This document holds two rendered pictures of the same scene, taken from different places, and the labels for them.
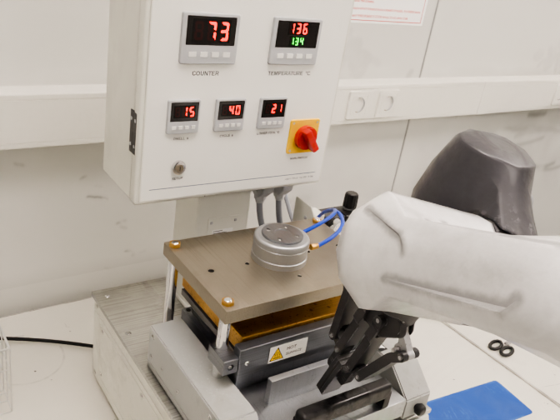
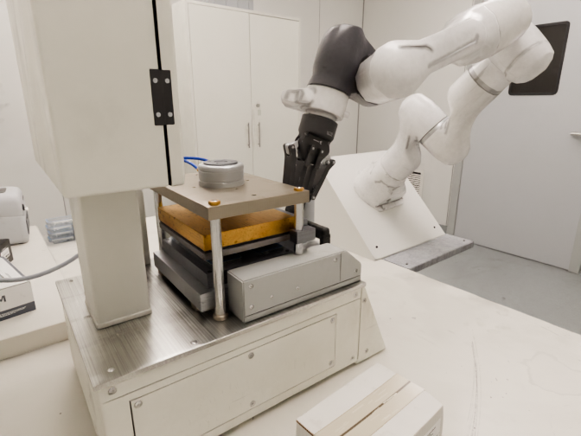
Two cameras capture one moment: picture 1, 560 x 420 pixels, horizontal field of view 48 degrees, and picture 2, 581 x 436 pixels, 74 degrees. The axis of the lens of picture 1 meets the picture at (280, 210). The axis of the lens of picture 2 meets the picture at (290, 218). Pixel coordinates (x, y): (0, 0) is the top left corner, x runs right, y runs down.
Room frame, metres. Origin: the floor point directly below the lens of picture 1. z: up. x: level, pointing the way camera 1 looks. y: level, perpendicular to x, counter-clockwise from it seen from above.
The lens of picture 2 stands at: (0.65, 0.66, 1.25)
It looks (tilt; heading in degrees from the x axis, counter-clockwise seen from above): 17 degrees down; 271
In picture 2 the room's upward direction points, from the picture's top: straight up
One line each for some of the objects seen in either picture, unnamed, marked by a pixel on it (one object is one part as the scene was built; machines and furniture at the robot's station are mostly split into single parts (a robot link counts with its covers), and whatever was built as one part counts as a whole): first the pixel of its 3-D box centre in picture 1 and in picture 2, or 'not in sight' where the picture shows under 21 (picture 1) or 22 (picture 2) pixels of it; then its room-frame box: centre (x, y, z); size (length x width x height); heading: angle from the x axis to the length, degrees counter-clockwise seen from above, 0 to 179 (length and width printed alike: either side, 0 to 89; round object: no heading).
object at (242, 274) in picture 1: (275, 259); (201, 198); (0.82, -0.01, 1.08); 0.31 x 0.24 x 0.13; 128
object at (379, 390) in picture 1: (343, 407); (303, 228); (0.63, -0.12, 0.99); 0.15 x 0.02 x 0.04; 128
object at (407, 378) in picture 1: (365, 347); not in sight; (0.81, -0.17, 0.96); 0.26 x 0.05 x 0.07; 38
